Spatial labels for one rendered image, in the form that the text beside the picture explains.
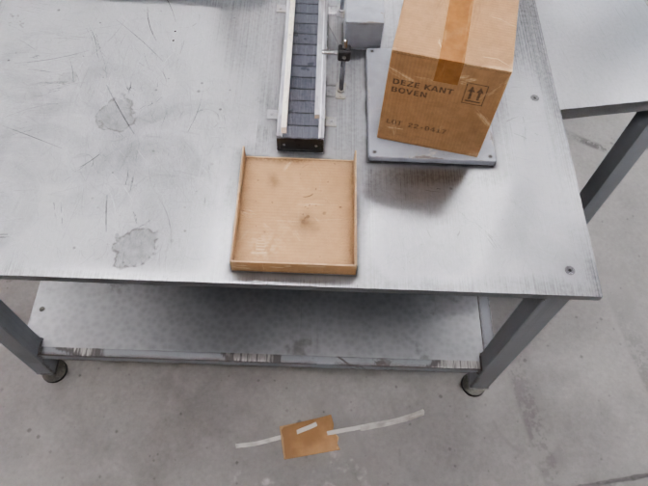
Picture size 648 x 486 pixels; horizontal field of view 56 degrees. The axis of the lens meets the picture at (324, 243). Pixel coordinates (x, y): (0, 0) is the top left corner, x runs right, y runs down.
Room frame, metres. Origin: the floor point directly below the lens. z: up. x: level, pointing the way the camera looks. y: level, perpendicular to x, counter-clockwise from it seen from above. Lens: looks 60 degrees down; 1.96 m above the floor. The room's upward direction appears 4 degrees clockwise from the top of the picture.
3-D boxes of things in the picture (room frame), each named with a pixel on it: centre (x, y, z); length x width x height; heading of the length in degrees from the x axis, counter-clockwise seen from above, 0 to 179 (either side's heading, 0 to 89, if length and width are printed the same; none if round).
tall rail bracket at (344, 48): (1.10, 0.01, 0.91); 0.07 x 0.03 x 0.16; 92
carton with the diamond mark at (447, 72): (1.07, -0.25, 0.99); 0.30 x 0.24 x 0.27; 171
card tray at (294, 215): (0.73, 0.07, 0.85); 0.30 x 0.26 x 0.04; 2
